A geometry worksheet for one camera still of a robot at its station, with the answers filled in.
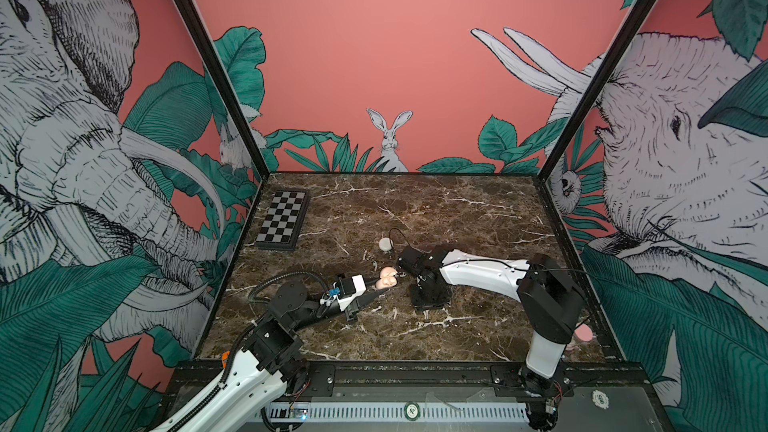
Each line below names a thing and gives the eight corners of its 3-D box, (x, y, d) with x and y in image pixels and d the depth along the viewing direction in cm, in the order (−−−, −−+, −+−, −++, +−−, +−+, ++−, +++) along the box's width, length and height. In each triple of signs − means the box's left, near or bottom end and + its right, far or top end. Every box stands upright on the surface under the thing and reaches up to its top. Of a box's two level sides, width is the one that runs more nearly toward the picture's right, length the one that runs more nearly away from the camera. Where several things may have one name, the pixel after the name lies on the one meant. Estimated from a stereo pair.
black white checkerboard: (258, 250, 100) (253, 243, 97) (276, 196, 116) (273, 189, 113) (297, 250, 100) (294, 244, 97) (310, 196, 116) (308, 189, 113)
